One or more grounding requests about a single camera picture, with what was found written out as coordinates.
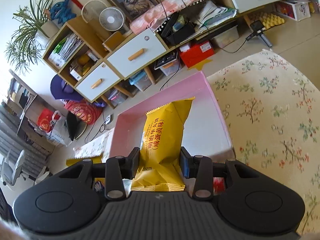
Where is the large yellow snack bag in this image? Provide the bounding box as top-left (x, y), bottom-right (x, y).
top-left (131, 98), bottom-right (194, 192)

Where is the pink shallow cardboard box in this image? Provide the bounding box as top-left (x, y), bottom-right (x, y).
top-left (109, 72), bottom-right (235, 163)

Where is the red gift bag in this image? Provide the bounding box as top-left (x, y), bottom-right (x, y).
top-left (64, 100), bottom-right (103, 125)

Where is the red white shopping bag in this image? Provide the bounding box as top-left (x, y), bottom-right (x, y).
top-left (37, 108), bottom-right (72, 147)

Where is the floral tablecloth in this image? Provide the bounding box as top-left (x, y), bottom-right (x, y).
top-left (72, 48), bottom-right (320, 235)

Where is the purple plush toy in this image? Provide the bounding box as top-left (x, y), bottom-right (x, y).
top-left (50, 75), bottom-right (83, 102)

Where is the wooden cabinet with white drawers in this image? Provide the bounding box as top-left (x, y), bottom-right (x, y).
top-left (43, 16), bottom-right (169, 104)

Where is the red storage box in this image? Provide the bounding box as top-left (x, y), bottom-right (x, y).
top-left (179, 41), bottom-right (214, 68)

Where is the clear plastic storage bin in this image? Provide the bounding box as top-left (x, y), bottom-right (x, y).
top-left (213, 25), bottom-right (239, 48)

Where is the black storage basket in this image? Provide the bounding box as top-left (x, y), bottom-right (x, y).
top-left (159, 12), bottom-right (195, 46)

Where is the white desk fan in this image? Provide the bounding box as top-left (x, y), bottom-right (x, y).
top-left (99, 7), bottom-right (126, 31)

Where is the yellow egg tray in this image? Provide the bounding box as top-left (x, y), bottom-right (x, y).
top-left (258, 12), bottom-right (285, 30)

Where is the green potted plant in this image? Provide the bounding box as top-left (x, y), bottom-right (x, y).
top-left (5, 0), bottom-right (54, 74)

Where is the blue stitch plush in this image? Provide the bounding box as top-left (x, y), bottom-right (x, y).
top-left (49, 0), bottom-right (76, 24)

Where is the low wooden tv stand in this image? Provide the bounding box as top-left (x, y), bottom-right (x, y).
top-left (152, 0), bottom-right (316, 53)

